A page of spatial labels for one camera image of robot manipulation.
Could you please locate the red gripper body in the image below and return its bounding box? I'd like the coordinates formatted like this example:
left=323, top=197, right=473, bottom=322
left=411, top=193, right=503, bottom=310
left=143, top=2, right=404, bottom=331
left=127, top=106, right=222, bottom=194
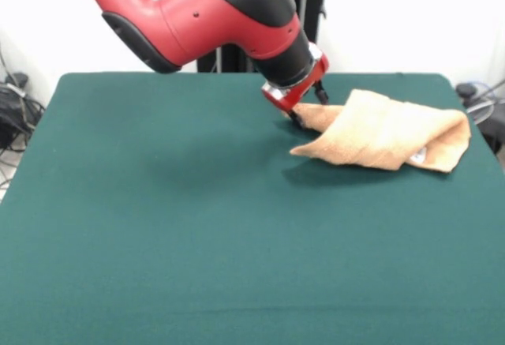
left=261, top=53, right=330, bottom=113

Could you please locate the orange terry towel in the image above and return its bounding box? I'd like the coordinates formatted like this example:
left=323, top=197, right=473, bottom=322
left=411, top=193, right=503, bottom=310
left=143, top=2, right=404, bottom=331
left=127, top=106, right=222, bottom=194
left=290, top=88, right=473, bottom=174

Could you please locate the dark green table cloth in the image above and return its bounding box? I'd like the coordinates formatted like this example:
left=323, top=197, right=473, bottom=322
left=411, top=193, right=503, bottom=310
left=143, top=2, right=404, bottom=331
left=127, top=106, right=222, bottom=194
left=0, top=71, right=505, bottom=345

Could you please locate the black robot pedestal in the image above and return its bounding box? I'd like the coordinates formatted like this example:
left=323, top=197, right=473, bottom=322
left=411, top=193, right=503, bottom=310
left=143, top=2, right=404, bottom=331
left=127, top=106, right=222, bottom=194
left=192, top=0, right=329, bottom=73

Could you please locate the black cable bundle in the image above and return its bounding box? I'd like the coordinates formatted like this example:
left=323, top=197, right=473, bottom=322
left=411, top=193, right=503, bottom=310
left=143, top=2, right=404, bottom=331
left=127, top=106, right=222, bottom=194
left=0, top=72, right=47, bottom=153

